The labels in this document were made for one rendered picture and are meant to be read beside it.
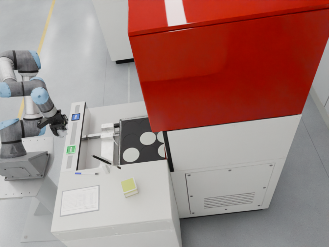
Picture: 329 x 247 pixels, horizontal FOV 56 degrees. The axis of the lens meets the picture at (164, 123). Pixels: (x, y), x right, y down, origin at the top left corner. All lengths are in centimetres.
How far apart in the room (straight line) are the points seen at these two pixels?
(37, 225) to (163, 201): 154
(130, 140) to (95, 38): 272
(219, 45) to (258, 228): 174
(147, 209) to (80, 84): 248
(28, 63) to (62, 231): 98
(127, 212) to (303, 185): 168
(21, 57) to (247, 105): 131
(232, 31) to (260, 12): 11
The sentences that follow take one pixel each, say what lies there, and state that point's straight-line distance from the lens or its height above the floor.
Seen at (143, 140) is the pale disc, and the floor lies 90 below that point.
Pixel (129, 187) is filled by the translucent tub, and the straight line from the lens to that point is 162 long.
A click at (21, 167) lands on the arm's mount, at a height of 96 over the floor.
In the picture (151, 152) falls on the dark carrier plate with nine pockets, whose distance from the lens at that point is 187.
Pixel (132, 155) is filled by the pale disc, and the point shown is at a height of 90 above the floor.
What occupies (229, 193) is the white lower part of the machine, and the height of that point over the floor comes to 43.
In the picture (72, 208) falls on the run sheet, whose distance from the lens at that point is 174.
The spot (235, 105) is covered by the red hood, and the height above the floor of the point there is 135.
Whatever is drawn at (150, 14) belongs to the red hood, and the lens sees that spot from 120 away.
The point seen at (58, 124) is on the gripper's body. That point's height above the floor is 124.
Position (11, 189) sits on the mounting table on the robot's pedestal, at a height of 82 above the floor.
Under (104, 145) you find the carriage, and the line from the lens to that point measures 200.
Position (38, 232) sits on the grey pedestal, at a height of 1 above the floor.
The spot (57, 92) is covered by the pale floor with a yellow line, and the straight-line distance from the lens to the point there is 385.
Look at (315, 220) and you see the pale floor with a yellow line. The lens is 275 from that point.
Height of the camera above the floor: 244
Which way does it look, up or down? 51 degrees down
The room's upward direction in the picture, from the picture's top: 11 degrees counter-clockwise
